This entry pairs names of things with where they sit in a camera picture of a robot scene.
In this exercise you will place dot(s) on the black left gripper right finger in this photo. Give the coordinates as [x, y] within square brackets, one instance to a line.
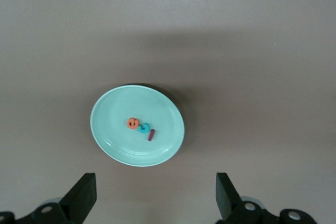
[229, 205]

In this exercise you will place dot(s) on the green round plate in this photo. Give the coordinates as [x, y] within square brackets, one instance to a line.
[118, 142]

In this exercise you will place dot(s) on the maroon foam letter l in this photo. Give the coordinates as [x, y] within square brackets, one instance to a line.
[151, 135]

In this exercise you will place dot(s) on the teal foam letter c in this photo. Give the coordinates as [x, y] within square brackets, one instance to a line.
[143, 130]

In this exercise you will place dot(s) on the orange foam letter e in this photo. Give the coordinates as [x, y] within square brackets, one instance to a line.
[130, 124]

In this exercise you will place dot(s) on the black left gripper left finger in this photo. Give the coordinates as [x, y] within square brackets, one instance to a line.
[78, 200]

